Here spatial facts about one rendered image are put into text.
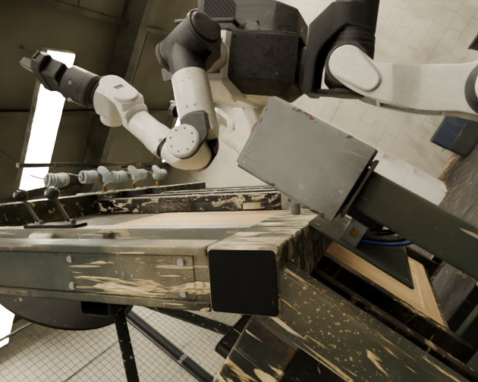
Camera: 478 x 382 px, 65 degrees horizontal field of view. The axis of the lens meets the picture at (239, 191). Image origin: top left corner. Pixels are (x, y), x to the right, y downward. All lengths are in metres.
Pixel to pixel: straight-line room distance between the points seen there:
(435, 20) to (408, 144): 1.72
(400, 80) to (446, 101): 0.12
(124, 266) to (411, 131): 5.68
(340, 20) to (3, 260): 0.97
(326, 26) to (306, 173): 0.61
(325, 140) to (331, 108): 5.75
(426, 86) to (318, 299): 0.65
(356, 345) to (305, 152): 0.28
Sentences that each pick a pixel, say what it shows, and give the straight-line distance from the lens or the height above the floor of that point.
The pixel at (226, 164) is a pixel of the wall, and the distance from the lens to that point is 7.00.
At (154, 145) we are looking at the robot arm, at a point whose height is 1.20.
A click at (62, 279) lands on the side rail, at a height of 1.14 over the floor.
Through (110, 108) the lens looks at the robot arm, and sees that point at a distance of 1.01.
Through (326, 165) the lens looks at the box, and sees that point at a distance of 0.54.
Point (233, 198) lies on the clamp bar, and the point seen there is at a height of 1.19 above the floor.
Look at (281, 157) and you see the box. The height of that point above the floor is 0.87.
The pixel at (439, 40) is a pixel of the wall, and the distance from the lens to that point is 6.21.
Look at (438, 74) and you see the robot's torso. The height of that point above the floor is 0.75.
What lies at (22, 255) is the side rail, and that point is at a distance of 0.89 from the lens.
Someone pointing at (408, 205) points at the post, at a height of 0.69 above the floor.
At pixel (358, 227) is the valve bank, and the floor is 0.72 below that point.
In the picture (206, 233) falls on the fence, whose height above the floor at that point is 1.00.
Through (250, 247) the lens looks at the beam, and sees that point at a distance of 0.58.
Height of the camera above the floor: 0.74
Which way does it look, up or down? 16 degrees up
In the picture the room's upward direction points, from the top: 58 degrees counter-clockwise
